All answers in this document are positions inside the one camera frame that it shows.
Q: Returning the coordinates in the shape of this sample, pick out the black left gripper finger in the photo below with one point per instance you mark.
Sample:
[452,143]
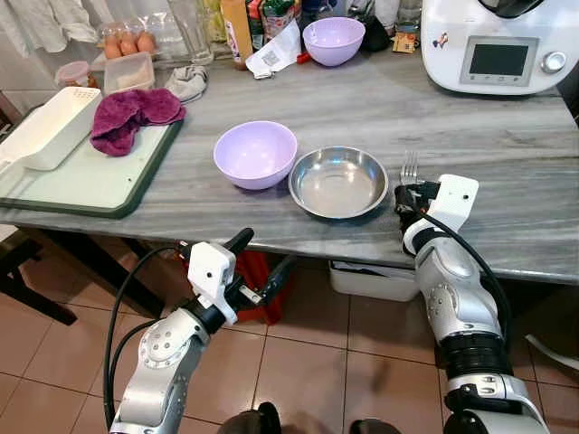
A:
[240,240]
[280,271]

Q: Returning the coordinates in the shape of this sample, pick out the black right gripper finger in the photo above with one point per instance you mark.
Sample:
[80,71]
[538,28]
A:
[403,199]

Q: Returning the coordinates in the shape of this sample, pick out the silver metal fork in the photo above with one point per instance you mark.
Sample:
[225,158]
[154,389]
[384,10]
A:
[409,167]

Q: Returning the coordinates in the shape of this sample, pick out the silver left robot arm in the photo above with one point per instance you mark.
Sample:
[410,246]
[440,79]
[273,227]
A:
[167,362]

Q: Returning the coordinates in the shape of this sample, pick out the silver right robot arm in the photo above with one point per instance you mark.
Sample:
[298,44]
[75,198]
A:
[461,307]

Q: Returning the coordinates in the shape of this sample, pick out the stainless steel bowl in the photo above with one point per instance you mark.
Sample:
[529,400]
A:
[339,181]

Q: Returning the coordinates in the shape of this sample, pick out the white plastic bin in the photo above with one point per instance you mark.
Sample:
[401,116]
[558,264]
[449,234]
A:
[371,280]

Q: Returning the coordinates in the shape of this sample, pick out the large lilac plastic bowl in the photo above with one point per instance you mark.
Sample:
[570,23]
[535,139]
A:
[255,154]

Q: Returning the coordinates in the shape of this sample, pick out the small yellow box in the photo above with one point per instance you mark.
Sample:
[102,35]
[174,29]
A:
[404,42]

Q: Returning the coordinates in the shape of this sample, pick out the white kitchen machine with display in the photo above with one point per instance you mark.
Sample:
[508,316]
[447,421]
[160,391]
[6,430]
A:
[498,45]

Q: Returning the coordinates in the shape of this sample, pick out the black rounded object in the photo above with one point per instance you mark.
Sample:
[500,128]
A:
[377,34]

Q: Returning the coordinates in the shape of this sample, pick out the magenta towel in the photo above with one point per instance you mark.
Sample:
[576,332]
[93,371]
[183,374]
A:
[131,113]

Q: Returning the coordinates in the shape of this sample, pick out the grey crumpled cloth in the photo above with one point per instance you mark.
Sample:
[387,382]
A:
[187,81]

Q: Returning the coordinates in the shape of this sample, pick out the green rimmed cutting board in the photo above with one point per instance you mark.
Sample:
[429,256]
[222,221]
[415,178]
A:
[81,181]

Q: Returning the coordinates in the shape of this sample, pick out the small lilac plastic bowl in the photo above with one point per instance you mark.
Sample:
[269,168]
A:
[333,41]

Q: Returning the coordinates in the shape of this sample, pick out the dark right robot foot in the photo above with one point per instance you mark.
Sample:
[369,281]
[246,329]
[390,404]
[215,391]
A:
[371,427]

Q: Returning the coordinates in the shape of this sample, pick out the white packet with QR code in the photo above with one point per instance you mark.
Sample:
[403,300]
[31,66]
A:
[276,54]

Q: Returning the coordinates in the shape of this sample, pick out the clear plastic food box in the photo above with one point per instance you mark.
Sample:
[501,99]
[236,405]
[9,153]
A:
[129,74]

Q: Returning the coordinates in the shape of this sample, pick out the tall clear drinking glass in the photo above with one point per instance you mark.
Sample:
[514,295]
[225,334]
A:
[192,32]

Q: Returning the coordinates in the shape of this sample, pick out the white rectangular plastic container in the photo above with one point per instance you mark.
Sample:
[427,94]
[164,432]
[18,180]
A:
[50,131]

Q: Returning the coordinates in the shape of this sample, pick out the brown egg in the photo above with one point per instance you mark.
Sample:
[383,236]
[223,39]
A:
[129,43]
[112,48]
[146,41]

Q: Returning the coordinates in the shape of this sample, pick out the clear plastic egg carton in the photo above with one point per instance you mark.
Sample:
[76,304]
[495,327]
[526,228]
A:
[163,32]

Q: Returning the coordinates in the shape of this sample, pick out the green food packet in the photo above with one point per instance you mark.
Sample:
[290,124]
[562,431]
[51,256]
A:
[276,11]

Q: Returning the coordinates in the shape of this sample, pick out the small jar with pink lid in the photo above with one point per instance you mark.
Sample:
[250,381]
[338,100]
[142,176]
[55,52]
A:
[74,74]

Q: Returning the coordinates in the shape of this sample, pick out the white hanging cloth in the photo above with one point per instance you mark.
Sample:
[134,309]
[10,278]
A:
[45,23]

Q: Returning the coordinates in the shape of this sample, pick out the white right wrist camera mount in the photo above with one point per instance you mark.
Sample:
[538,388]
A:
[454,194]

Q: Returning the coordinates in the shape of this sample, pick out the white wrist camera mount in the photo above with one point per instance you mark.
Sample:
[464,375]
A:
[210,267]
[454,194]

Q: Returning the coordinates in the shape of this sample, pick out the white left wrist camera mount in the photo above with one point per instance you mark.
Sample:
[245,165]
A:
[210,267]

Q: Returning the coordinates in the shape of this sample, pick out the black table leg frame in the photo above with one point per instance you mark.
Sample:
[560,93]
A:
[36,297]

